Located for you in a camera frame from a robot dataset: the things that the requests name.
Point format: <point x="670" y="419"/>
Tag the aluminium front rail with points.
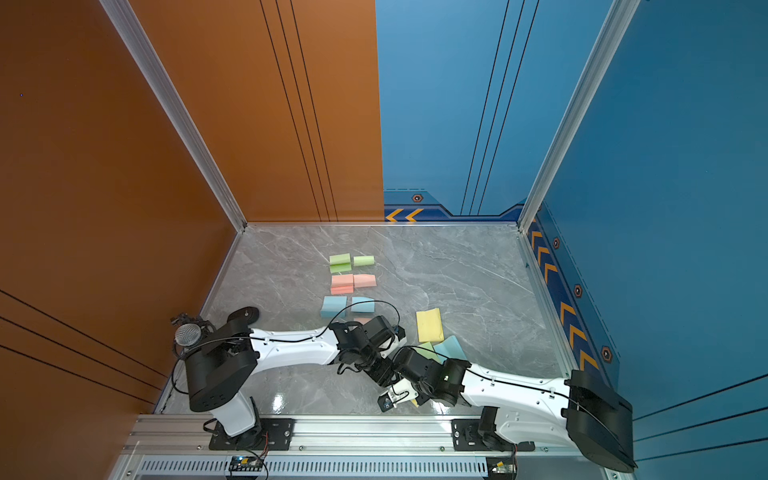
<point x="336" y="447"/>

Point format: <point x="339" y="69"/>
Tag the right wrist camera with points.
<point x="392" y="397"/>

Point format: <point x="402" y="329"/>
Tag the torn green memo page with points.
<point x="363" y="261"/>

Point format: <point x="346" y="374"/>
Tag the torn blue memo page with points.
<point x="362" y="305"/>

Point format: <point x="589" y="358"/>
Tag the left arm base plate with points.
<point x="270" y="434"/>

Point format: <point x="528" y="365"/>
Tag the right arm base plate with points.
<point x="468" y="433"/>

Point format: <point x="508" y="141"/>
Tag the circuit board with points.
<point x="246" y="464"/>
<point x="501" y="468"/>

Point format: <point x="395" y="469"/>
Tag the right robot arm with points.
<point x="579" y="411"/>

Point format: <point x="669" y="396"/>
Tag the torn pink memo page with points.
<point x="364" y="281"/>

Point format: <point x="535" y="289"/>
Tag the black microphone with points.
<point x="190" y="334"/>

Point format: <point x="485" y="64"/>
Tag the blue memo pad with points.
<point x="450" y="348"/>
<point x="334" y="306"/>

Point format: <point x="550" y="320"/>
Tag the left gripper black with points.
<point x="386" y="373"/>

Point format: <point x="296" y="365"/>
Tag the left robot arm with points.
<point x="218" y="362"/>

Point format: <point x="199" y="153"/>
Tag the green memo pad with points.
<point x="427" y="350"/>
<point x="340" y="263"/>

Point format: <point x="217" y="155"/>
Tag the black computer mouse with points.
<point x="249" y="314"/>

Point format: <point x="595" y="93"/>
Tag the right circuit board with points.
<point x="501" y="468"/>

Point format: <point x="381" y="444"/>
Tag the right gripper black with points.
<point x="420" y="399"/>

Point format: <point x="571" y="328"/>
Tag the pink fanned memo pad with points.
<point x="342" y="284"/>

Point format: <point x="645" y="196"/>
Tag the yellow memo pad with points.
<point x="429" y="326"/>

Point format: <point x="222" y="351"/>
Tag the left circuit board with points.
<point x="246" y="464"/>

